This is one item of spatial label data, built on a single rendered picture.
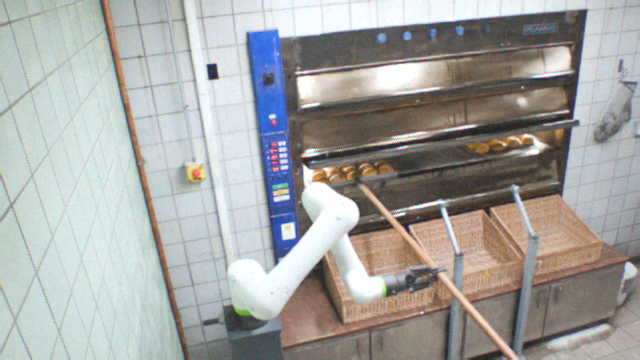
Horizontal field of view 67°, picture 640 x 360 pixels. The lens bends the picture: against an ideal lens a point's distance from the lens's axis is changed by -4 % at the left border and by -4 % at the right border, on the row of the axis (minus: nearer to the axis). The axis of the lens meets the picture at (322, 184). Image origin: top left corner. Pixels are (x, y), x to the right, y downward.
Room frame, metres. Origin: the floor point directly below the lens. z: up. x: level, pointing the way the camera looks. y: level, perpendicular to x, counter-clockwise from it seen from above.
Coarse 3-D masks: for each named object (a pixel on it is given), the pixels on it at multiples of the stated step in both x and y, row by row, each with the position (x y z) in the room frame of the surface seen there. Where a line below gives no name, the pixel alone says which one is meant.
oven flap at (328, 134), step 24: (504, 96) 3.01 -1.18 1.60; (528, 96) 3.05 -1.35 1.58; (552, 96) 3.08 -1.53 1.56; (336, 120) 2.75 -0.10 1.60; (360, 120) 2.78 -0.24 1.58; (384, 120) 2.81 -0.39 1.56; (408, 120) 2.84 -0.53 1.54; (432, 120) 2.86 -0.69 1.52; (456, 120) 2.89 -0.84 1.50; (480, 120) 2.93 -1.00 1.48; (504, 120) 2.94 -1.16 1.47; (312, 144) 2.68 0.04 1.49; (336, 144) 2.70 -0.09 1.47; (360, 144) 2.71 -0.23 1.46
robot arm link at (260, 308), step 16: (320, 208) 1.62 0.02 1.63; (336, 208) 1.56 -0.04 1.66; (352, 208) 1.56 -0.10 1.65; (320, 224) 1.54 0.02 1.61; (336, 224) 1.52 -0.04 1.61; (352, 224) 1.54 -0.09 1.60; (304, 240) 1.51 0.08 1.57; (320, 240) 1.50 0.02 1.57; (336, 240) 1.52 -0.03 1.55; (288, 256) 1.49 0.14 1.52; (304, 256) 1.47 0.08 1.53; (320, 256) 1.49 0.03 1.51; (272, 272) 1.45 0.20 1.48; (288, 272) 1.44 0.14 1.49; (304, 272) 1.45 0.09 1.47; (256, 288) 1.42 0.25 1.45; (272, 288) 1.40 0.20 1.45; (288, 288) 1.41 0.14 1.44; (256, 304) 1.37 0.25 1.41; (272, 304) 1.37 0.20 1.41
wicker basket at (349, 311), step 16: (352, 240) 2.70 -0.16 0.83; (368, 240) 2.72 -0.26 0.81; (384, 240) 2.74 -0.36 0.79; (400, 240) 2.76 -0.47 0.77; (368, 256) 2.69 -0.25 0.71; (384, 256) 2.71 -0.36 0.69; (400, 256) 2.73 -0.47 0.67; (416, 256) 2.55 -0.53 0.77; (336, 272) 2.63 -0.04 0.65; (368, 272) 2.66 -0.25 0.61; (384, 272) 2.67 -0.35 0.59; (400, 272) 2.66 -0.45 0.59; (336, 288) 2.32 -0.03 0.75; (432, 288) 2.33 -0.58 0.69; (336, 304) 2.35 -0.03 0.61; (352, 304) 2.23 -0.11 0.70; (368, 304) 2.25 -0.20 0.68; (384, 304) 2.27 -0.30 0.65; (400, 304) 2.29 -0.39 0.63; (416, 304) 2.31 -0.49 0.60; (352, 320) 2.22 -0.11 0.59
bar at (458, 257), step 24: (480, 192) 2.55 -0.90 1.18; (504, 192) 2.57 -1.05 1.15; (360, 216) 2.37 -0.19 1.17; (384, 216) 2.40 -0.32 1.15; (528, 240) 2.40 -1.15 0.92; (456, 264) 2.26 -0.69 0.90; (528, 264) 2.37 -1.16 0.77; (528, 288) 2.37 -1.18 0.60; (456, 312) 2.26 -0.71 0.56; (456, 336) 2.26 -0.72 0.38
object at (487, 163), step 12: (504, 156) 3.04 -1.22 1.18; (516, 156) 3.03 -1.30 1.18; (528, 156) 3.04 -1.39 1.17; (540, 156) 3.06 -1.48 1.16; (552, 156) 3.08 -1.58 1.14; (432, 168) 2.92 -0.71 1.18; (444, 168) 2.92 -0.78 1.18; (456, 168) 2.91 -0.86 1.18; (468, 168) 2.93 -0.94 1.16; (480, 168) 2.95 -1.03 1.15; (372, 180) 2.81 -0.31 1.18; (384, 180) 2.80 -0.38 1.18; (396, 180) 2.81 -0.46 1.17; (408, 180) 2.83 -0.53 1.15; (336, 192) 2.72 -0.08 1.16; (348, 192) 2.74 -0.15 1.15
